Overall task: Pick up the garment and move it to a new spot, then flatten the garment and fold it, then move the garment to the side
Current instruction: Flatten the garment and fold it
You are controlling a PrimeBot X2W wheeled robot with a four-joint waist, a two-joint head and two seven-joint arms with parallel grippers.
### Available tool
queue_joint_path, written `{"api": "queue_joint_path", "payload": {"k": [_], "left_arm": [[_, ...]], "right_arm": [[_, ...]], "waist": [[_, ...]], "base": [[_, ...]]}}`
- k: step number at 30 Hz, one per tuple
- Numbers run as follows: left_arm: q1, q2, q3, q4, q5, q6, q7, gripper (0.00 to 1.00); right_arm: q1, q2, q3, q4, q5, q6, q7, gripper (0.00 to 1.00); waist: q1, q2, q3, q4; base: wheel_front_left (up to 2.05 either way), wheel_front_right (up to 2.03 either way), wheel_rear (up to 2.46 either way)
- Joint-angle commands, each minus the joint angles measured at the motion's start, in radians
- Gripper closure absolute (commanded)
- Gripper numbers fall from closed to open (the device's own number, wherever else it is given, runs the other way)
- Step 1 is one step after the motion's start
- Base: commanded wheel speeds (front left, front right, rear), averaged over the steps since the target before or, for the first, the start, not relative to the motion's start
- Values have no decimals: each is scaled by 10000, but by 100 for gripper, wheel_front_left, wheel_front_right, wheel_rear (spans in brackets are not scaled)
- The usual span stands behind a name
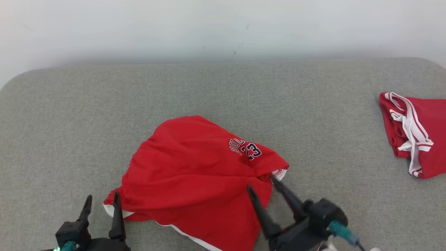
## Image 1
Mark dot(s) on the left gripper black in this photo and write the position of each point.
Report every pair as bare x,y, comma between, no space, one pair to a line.
108,246

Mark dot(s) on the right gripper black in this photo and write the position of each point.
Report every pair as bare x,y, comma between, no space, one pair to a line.
296,240

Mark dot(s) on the red basketball shorts white hem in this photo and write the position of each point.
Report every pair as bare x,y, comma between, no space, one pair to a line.
191,174

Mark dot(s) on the red basketball jersey white trim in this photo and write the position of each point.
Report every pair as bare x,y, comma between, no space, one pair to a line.
428,118

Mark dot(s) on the grey fabric sofa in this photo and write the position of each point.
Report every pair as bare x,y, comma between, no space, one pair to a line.
209,90

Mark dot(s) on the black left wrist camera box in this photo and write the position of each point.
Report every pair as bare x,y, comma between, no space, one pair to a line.
71,232

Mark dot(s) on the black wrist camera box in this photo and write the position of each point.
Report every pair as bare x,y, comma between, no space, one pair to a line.
324,214
71,232

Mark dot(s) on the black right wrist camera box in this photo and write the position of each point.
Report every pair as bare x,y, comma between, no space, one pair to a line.
324,214

